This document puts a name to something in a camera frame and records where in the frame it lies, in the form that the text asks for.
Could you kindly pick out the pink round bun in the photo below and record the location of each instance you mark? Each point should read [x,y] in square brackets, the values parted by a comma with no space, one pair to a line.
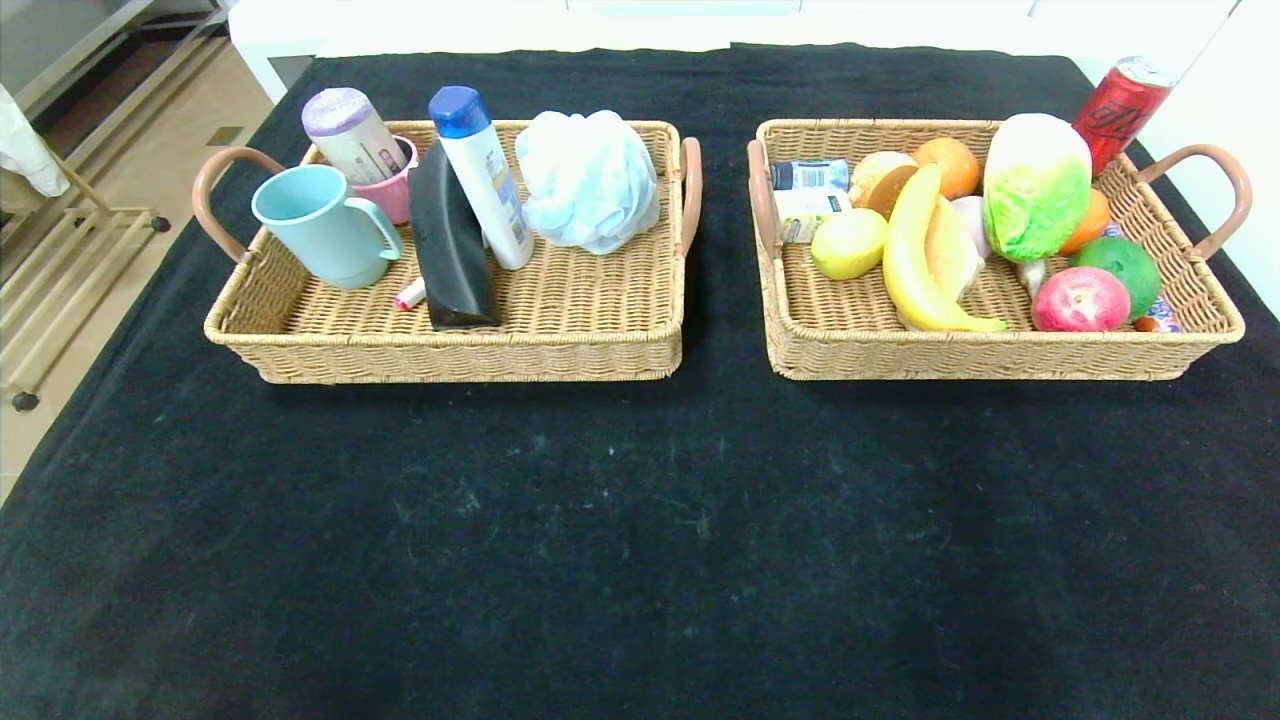
[878,178]

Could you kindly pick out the large orange fruit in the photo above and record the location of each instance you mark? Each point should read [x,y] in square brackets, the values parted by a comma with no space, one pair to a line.
[955,167]

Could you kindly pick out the green round fruit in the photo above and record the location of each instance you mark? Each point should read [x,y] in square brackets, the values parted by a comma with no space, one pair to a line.
[1130,265]

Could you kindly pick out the wicker basket with food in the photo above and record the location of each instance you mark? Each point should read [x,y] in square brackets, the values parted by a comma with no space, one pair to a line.
[1100,348]

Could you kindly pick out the red soda can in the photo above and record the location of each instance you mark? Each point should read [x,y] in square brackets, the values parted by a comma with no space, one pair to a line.
[1120,108]

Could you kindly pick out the golden bread loaf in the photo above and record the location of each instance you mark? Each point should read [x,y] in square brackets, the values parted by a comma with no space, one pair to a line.
[955,252]

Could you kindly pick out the wooden rolling rack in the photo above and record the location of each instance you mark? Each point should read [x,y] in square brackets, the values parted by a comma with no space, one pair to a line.
[60,260]

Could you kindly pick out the black table cloth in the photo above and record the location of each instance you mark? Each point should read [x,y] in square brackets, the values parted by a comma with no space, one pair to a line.
[600,550]

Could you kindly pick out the white marker pink ends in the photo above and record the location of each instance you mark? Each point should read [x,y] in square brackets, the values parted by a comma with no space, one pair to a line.
[410,296]

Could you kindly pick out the light teal mug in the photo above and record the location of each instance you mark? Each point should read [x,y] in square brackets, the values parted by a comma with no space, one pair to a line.
[325,240]

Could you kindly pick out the white juice carton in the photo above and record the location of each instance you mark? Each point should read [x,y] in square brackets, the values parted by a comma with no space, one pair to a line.
[795,215]

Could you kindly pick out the white bottle blue cap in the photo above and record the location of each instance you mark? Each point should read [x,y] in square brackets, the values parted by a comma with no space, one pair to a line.
[495,190]

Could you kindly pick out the wicker basket with toiletries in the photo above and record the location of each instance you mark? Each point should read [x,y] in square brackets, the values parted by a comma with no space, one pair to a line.
[580,310]

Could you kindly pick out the red apple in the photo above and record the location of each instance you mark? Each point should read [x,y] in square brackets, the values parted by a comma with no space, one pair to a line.
[1080,302]

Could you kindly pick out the yellow banana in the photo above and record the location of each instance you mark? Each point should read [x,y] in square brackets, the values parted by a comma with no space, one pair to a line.
[910,262]

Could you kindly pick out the small white toy vegetable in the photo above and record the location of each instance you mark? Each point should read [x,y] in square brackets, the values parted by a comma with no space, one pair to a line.
[1030,282]

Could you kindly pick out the white hanging cloth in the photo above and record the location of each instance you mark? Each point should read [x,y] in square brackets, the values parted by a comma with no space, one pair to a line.
[20,150]

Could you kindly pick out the purple capped bottle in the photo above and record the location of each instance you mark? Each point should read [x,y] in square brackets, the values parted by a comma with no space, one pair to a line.
[350,135]

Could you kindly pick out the small orange fruit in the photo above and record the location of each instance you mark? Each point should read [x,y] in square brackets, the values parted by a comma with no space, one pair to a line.
[1095,225]

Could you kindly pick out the pink plastic cup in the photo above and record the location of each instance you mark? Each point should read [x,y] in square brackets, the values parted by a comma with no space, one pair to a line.
[393,195]

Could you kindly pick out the green white napa cabbage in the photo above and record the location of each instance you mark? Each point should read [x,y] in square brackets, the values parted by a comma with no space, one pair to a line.
[1035,175]

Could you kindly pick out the pale pink onion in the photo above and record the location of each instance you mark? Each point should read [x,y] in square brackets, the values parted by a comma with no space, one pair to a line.
[977,217]

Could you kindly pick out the grey metal shelf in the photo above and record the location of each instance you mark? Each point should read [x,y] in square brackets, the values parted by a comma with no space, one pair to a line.
[60,40]

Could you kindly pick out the colourful snack wrapper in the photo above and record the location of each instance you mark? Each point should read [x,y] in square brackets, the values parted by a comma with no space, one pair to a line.
[1160,322]

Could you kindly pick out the yellow lemon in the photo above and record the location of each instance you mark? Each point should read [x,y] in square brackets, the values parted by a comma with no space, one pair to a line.
[850,243]

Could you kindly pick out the black curved plastic object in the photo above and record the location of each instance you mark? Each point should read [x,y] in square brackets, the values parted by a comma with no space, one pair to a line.
[450,250]

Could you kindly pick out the small blue labelled bottle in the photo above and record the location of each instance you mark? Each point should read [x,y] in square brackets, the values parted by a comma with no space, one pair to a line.
[808,175]

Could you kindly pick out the light blue bath loofah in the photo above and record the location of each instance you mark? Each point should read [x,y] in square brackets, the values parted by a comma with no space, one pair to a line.
[587,182]

